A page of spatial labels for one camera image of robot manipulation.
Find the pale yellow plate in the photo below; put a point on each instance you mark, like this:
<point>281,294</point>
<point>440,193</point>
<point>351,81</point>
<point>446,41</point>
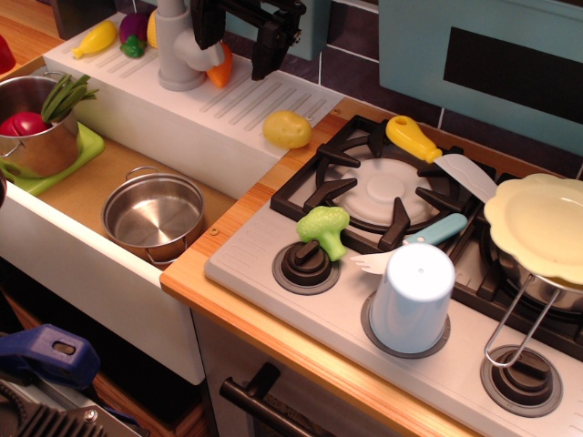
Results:
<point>537,220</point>

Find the yellow toy squash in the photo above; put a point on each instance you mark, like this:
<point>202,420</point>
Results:
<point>96,40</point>

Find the black ribbed metal base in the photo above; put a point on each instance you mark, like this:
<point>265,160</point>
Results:
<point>44,409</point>

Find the grey toy faucet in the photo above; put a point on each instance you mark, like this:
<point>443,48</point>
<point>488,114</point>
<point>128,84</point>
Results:
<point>182,63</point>

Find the yellow toy potato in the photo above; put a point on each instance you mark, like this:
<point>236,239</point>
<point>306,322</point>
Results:
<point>287,129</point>

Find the steel saucepan with wire handle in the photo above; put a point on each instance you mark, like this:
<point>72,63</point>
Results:
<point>548,309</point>

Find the yellow handled toy knife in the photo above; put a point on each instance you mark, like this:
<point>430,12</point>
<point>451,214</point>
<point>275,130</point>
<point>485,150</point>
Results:
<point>405,133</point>

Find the light green toy broccoli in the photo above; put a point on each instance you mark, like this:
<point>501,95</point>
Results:
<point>325,224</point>

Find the left black stove knob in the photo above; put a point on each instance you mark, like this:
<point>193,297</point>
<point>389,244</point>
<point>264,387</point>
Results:
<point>306,264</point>

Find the purple toy eggplant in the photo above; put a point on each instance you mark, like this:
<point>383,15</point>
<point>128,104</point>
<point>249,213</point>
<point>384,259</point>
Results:
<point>135,24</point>

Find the yellow toy corn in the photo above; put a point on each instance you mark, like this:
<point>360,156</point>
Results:
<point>151,31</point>

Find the right black stove knob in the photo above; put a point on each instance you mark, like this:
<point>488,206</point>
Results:
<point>528,382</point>

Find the blue handled white fork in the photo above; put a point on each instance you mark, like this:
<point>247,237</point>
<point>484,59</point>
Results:
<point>434,234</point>

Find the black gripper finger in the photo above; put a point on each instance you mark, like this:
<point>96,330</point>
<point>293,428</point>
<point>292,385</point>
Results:
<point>268,51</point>

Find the black stove grate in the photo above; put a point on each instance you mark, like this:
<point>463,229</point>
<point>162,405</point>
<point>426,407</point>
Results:
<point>390,195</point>

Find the red toy tomato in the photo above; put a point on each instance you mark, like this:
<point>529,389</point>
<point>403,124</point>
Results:
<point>24,124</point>

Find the small steel pot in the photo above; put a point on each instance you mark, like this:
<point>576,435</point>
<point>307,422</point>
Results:
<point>154,215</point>

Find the green toy beans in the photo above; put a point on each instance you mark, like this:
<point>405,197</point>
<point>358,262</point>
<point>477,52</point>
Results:
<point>64,96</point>

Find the black oven door handle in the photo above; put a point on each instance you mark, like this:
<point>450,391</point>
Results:
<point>250,399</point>

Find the red object at edge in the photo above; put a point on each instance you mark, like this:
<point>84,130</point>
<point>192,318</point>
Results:
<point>7,58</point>

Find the light blue plastic cup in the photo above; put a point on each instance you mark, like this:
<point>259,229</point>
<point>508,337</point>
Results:
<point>409,309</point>

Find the orange toy carrot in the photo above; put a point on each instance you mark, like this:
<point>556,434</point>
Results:
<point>219,76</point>

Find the tall steel pot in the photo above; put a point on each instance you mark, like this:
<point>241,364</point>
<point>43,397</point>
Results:
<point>31,147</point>

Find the green cutting board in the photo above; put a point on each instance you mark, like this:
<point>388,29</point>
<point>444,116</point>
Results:
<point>91,144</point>

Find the teal microwave cabinet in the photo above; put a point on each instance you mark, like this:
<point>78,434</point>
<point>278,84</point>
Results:
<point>516,65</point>

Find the black stove knob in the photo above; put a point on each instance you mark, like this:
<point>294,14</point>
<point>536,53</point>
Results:
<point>306,264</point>
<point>528,382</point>

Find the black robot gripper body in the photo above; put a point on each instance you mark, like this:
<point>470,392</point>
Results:
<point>209,18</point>

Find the blue clamp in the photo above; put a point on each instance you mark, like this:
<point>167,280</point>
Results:
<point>51,354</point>

